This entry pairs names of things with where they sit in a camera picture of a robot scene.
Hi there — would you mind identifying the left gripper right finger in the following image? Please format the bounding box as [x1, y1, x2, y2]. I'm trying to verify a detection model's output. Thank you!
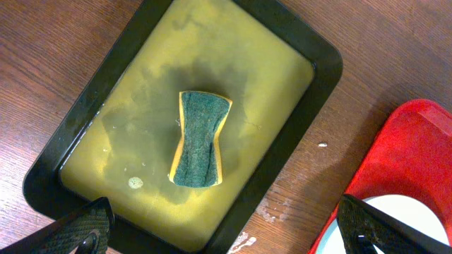
[336, 194, 451, 254]

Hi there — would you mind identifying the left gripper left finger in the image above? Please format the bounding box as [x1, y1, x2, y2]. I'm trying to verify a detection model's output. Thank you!
[1, 197, 114, 254]

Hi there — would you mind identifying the light blue plate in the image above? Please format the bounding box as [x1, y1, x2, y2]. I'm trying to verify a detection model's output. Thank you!
[314, 195, 451, 254]

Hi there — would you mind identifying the green and yellow sponge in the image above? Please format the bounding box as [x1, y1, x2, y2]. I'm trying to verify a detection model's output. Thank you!
[169, 90, 232, 188]

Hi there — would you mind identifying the red plastic tray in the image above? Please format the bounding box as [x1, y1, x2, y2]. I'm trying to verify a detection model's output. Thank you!
[310, 99, 451, 253]

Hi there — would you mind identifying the black tray with soapy water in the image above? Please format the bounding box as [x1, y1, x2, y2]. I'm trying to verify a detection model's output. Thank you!
[23, 1, 343, 253]

